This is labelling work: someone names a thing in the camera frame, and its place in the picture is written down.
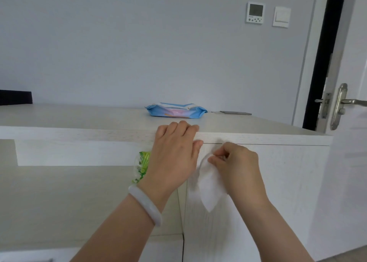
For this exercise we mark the black flat object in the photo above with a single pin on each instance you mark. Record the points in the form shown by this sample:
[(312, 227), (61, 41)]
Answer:
[(15, 97)]

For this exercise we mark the white wall thermostat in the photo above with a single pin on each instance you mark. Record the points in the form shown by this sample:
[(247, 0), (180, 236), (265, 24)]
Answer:
[(255, 12)]

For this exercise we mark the green plastic packet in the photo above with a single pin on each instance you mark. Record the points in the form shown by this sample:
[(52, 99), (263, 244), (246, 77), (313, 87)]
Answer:
[(142, 167)]

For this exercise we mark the grey flat card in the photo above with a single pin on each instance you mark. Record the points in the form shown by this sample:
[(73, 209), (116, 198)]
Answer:
[(233, 113)]

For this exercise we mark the silver door latch plate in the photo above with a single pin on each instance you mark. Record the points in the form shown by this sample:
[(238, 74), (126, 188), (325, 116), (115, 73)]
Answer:
[(326, 105)]

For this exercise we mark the person's right forearm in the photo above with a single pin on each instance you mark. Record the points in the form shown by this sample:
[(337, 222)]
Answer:
[(275, 233)]

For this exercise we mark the person's left thumb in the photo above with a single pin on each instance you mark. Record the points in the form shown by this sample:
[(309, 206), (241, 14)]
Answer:
[(198, 150)]

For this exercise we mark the white wooden cabinet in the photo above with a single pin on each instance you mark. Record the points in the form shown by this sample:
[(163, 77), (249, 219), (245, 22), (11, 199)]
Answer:
[(71, 190)]

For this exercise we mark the person's left forearm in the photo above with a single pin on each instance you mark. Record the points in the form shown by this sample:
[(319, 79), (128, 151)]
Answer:
[(126, 230)]

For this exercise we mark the person's right hand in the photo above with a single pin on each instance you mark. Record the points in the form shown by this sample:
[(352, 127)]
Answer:
[(243, 173)]

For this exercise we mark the person's left middle finger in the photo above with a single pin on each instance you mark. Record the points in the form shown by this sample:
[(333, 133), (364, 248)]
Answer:
[(183, 128)]

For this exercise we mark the person's left hand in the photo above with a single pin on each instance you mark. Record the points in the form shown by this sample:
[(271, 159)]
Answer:
[(170, 158)]

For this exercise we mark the person's left little finger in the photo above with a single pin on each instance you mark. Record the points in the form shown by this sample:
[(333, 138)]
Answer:
[(161, 133)]

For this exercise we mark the white wet wipe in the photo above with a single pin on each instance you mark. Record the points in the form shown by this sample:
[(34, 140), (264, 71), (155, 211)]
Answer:
[(209, 187)]

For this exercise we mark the white jade bangle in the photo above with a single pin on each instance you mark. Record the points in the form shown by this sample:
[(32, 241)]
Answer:
[(147, 206)]

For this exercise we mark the white light switch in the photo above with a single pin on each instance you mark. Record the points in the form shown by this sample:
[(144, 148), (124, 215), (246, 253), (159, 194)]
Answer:
[(281, 17)]

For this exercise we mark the white door frame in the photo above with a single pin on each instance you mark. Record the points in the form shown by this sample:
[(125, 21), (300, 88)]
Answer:
[(308, 55)]

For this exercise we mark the white cabinet door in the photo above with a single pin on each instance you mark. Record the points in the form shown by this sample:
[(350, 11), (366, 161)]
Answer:
[(286, 184)]

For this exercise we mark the blue wet wipe packet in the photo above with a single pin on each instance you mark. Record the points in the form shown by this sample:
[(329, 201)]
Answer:
[(175, 111)]

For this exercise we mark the person's right thumb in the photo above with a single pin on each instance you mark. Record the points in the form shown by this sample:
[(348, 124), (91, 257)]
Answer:
[(216, 163)]

